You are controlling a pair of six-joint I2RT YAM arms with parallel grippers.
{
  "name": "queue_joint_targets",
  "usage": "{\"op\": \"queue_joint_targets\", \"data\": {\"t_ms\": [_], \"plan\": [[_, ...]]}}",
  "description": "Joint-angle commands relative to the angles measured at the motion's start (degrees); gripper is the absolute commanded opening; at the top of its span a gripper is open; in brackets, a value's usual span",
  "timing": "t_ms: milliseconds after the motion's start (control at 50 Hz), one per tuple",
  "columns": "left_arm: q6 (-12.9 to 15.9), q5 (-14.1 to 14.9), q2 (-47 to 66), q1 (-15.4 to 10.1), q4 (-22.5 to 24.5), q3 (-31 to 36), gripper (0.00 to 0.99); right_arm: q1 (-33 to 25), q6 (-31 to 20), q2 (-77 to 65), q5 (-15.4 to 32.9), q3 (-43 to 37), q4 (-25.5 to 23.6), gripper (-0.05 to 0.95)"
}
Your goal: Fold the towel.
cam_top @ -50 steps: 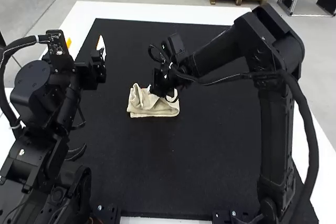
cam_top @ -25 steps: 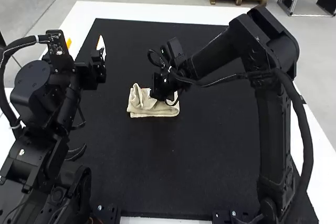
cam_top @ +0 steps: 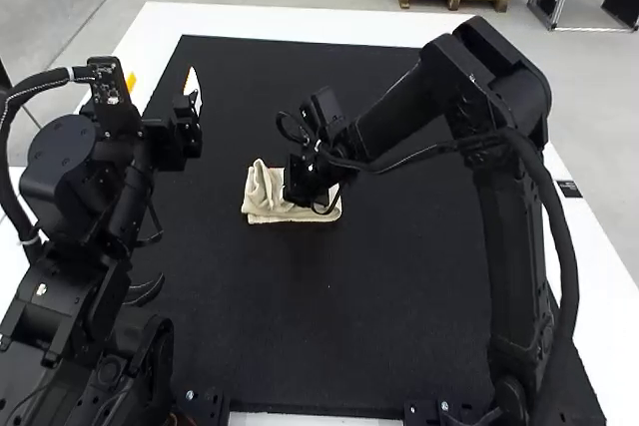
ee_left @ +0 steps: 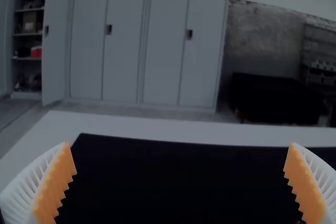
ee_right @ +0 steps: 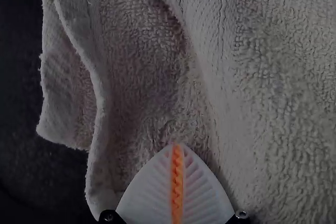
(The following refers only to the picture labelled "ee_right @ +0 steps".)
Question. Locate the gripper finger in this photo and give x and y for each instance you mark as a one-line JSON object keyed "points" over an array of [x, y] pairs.
{"points": [[149, 195], [202, 195]]}

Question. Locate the black mat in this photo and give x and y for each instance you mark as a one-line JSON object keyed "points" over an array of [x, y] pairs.
{"points": [[18, 155]]}

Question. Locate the pale towel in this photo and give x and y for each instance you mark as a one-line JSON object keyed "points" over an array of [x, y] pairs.
{"points": [[236, 77]]}

